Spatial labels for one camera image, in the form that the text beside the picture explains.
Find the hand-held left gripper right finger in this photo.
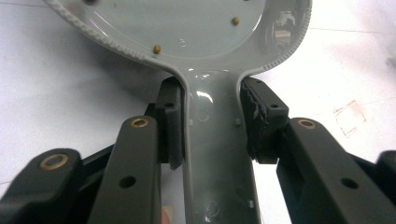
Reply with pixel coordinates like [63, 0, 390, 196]
[240, 76, 396, 224]

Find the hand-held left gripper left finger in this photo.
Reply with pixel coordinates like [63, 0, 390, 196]
[88, 76, 185, 224]

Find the grey dustpan with orange edge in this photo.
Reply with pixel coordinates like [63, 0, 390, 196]
[43, 0, 313, 224]

